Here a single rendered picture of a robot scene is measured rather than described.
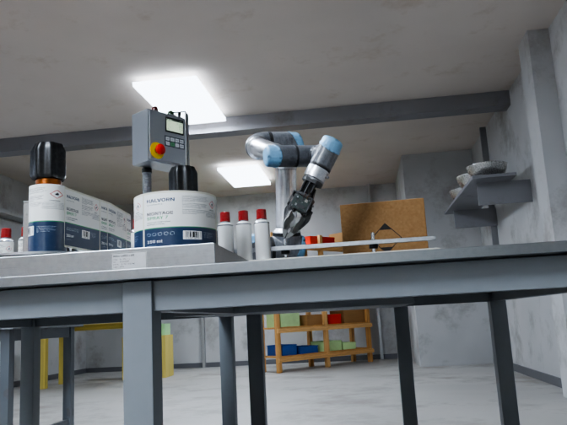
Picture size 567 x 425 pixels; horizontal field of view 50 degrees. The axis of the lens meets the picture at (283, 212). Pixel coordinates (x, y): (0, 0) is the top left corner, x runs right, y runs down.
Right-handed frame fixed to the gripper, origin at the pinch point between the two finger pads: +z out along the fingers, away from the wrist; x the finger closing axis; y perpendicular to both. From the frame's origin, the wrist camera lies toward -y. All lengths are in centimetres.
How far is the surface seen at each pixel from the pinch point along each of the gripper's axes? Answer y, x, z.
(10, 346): -104, -119, 106
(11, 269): 78, -37, 37
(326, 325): -747, -2, 43
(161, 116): -3, -60, -19
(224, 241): 2.5, -17.3, 11.1
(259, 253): 2.6, -5.0, 9.4
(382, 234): -20.0, 27.6, -16.6
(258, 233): 2.6, -8.3, 3.6
